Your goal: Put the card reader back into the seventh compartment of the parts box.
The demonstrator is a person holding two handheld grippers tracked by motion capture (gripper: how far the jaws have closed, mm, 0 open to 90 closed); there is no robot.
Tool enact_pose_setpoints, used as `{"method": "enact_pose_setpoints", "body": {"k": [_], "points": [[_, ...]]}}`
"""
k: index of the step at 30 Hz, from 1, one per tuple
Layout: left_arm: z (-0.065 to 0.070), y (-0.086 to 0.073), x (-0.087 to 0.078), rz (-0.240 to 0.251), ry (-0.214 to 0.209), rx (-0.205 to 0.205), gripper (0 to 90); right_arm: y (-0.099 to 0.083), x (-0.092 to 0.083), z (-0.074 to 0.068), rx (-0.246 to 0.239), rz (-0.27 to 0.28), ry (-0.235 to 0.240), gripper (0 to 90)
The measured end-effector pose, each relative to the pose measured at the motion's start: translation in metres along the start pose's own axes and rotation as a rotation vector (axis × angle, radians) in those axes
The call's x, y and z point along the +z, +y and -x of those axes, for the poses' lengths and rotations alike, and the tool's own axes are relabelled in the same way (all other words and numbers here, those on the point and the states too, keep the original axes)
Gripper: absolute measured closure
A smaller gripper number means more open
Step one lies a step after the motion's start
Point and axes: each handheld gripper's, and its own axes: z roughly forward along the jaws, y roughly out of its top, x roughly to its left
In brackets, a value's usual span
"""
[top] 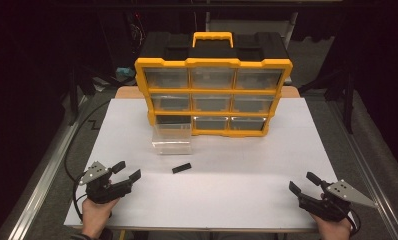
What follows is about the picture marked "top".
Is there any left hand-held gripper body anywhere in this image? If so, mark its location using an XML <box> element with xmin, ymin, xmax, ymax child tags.
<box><xmin>78</xmin><ymin>160</ymin><xmax>134</xmax><ymax>205</ymax></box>

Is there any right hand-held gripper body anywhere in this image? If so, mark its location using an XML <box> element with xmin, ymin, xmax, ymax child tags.
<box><xmin>297</xmin><ymin>179</ymin><xmax>378</xmax><ymax>223</ymax></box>

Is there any small black rectangular block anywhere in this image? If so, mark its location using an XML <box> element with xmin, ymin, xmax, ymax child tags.
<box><xmin>171</xmin><ymin>162</ymin><xmax>193</xmax><ymax>175</ymax></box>

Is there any clear plastic drawer box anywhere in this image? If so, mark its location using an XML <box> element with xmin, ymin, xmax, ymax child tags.
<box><xmin>151</xmin><ymin>122</ymin><xmax>193</xmax><ymax>156</ymax></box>

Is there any person's left hand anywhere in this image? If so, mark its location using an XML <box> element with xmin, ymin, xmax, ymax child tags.
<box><xmin>81</xmin><ymin>195</ymin><xmax>122</xmax><ymax>240</ymax></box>

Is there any person's right hand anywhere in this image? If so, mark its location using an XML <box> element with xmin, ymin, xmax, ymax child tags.
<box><xmin>310</xmin><ymin>212</ymin><xmax>354</xmax><ymax>240</ymax></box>

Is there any white table mat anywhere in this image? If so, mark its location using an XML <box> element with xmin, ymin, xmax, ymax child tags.
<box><xmin>63</xmin><ymin>97</ymin><xmax>342</xmax><ymax>232</ymax></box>

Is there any black metal stand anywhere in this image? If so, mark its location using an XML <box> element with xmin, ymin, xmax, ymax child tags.
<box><xmin>298</xmin><ymin>64</ymin><xmax>356</xmax><ymax>135</ymax></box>
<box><xmin>66</xmin><ymin>61</ymin><xmax>135</xmax><ymax>127</ymax></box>

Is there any small teal object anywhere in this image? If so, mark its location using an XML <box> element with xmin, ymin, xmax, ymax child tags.
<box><xmin>116</xmin><ymin>67</ymin><xmax>136</xmax><ymax>78</ymax></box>

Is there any set of clear cabinet drawers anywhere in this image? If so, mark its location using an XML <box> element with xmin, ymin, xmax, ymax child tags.
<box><xmin>143</xmin><ymin>67</ymin><xmax>284</xmax><ymax>132</ymax></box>

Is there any yellow and black organizer cabinet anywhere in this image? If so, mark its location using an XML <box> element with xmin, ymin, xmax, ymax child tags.
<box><xmin>134</xmin><ymin>31</ymin><xmax>294</xmax><ymax>138</ymax></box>

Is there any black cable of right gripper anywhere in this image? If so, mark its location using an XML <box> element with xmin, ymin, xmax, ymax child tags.
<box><xmin>346</xmin><ymin>207</ymin><xmax>362</xmax><ymax>235</ymax></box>

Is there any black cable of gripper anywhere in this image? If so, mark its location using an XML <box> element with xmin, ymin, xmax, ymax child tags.
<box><xmin>64</xmin><ymin>99</ymin><xmax>112</xmax><ymax>222</ymax></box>
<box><xmin>346</xmin><ymin>207</ymin><xmax>362</xmax><ymax>235</ymax></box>

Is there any metal floor rail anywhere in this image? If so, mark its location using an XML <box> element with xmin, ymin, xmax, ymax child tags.
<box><xmin>0</xmin><ymin>94</ymin><xmax>90</xmax><ymax>240</ymax></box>
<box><xmin>325</xmin><ymin>99</ymin><xmax>398</xmax><ymax>240</ymax></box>

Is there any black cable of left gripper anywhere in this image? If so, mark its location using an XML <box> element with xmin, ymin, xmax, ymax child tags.
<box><xmin>64</xmin><ymin>99</ymin><xmax>112</xmax><ymax>222</ymax></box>

